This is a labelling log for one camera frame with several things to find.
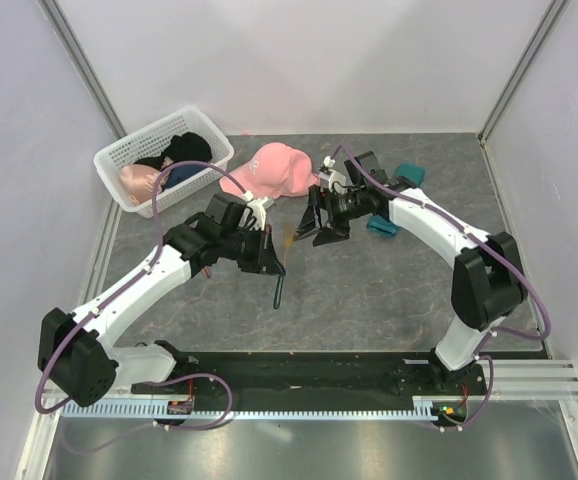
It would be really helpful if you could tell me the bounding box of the aluminium frame rail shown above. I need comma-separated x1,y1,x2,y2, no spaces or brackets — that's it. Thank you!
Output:
483,357,578,401

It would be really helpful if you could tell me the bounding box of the pink cloth in basket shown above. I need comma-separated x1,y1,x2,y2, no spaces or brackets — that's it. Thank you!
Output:
119,164,162,206

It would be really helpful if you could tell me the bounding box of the white plastic basket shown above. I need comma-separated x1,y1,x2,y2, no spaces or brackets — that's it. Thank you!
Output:
93,106,234,218

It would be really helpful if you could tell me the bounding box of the black mounting base plate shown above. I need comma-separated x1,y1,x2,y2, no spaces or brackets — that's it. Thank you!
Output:
131,349,488,401

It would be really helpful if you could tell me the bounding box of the light blue cable duct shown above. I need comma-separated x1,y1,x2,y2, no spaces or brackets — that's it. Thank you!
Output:
61,396,438,422

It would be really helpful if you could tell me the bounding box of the teal satin napkin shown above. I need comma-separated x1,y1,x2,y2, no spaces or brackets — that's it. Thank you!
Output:
366,162,427,239

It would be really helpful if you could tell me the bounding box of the pink baseball cap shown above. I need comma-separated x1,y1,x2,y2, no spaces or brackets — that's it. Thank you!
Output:
230,142,319,199

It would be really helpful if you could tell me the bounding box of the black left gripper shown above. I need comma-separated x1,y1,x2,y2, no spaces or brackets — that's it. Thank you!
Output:
220,224,284,276

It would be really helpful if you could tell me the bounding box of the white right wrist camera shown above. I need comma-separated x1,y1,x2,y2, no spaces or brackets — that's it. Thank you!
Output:
318,156,347,194

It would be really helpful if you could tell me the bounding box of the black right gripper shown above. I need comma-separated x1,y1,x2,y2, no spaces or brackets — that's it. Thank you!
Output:
293,184,367,247

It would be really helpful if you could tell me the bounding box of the navy cloth in basket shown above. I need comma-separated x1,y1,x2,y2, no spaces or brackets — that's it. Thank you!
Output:
162,165,204,190

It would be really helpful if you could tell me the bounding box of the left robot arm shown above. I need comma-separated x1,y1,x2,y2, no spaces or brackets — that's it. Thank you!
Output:
38,192,286,407

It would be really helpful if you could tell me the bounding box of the black cloth in basket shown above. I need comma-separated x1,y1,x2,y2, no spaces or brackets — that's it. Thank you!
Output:
161,132,213,163

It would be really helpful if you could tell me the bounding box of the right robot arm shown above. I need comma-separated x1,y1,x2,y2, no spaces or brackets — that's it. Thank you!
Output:
293,152,527,394

